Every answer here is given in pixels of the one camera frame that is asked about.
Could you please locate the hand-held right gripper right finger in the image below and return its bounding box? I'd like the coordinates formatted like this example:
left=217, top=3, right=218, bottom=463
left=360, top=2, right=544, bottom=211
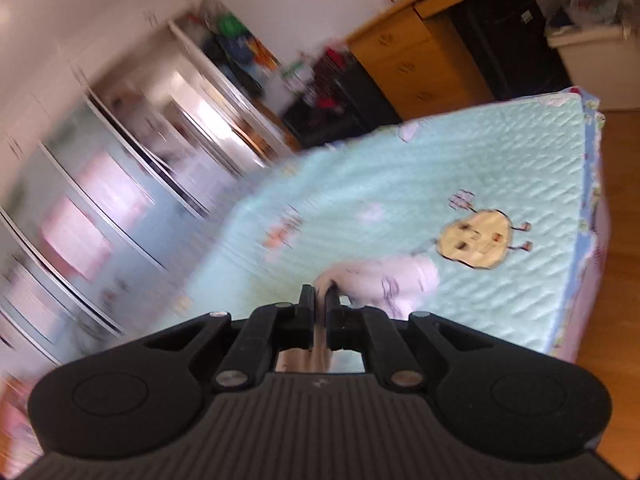
left=325, top=285, right=498, bottom=393

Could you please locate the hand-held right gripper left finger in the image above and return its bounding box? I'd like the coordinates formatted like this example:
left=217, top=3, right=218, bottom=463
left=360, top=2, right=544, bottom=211
left=142, top=285, right=317, bottom=393

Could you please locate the pink patterned cloth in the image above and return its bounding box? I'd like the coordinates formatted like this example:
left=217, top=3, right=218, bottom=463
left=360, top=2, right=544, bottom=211
left=277, top=254, right=441, bottom=374

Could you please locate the pile of dark red clothes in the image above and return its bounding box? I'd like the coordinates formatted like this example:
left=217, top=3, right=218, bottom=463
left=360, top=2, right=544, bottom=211
left=300, top=45, right=361, bottom=111

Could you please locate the green bee-print quilt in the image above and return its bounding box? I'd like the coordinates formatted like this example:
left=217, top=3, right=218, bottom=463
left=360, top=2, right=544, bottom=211
left=165, top=87, right=593, bottom=361

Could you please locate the black armchair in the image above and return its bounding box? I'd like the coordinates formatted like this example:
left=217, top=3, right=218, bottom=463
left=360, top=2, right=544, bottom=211
left=280, top=60, right=403, bottom=151

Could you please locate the orange-framed poster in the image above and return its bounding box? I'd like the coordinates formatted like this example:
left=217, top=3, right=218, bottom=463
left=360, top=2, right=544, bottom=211
left=87, top=152, right=151, bottom=206

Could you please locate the sliding-door wardrobe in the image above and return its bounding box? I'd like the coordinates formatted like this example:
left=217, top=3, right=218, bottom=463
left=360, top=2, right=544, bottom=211
left=0, top=95, right=261, bottom=361

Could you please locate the pink-framed poster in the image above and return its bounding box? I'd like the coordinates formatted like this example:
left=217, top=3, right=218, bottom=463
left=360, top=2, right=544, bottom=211
left=42, top=197, right=111, bottom=278

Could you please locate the wooden desk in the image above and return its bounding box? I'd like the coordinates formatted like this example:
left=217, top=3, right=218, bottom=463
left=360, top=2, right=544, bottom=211
left=345, top=0, right=551, bottom=121

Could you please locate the cluster of hanging bags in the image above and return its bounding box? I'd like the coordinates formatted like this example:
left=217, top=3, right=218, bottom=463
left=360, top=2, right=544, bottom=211
left=200, top=10, right=281, bottom=91

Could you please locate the floral dotted bed sheet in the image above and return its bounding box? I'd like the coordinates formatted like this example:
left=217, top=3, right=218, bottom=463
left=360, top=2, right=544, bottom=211
left=565, top=91, right=608, bottom=291

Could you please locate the black cabinet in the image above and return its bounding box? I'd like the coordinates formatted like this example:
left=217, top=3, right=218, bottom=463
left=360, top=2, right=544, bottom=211
left=452, top=0, right=573, bottom=101

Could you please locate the white plastic bin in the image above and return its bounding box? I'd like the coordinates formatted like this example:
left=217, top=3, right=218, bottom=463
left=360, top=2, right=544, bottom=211
left=545, top=25, right=640, bottom=111

